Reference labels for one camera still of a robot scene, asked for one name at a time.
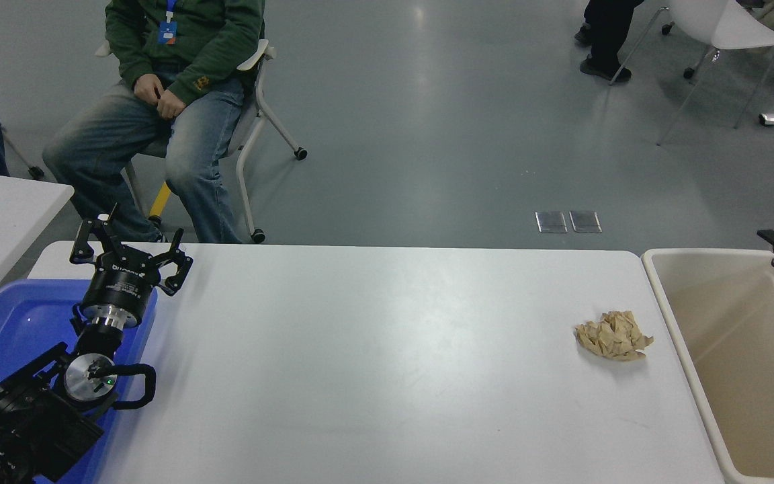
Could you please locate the grey chair leg with caster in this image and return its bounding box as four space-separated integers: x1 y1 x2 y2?
3 131 46 181

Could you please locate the white shell chair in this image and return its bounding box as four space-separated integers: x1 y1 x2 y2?
609 0 774 147

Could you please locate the silver floor outlet plate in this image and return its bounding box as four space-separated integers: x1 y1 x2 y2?
535 211 568 234
569 210 603 233

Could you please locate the person's left hand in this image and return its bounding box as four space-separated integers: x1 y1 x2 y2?
157 89 186 120

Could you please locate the blue id badge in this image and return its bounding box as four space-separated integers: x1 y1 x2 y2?
158 0 179 45

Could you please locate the white office chair on casters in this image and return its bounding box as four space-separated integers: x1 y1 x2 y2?
95 38 308 244

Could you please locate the person's right hand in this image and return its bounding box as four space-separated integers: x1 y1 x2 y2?
134 73 165 103

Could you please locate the blue plastic tray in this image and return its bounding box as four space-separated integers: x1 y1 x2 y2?
0 279 158 484

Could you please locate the large pale plastic bin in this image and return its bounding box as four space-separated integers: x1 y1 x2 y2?
641 247 774 484

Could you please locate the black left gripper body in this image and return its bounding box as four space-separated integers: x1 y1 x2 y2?
80 255 159 318

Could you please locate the yellow strip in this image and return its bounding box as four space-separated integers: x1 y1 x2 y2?
148 183 172 223

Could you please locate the tan paper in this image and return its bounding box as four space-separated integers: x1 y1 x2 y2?
575 311 655 362

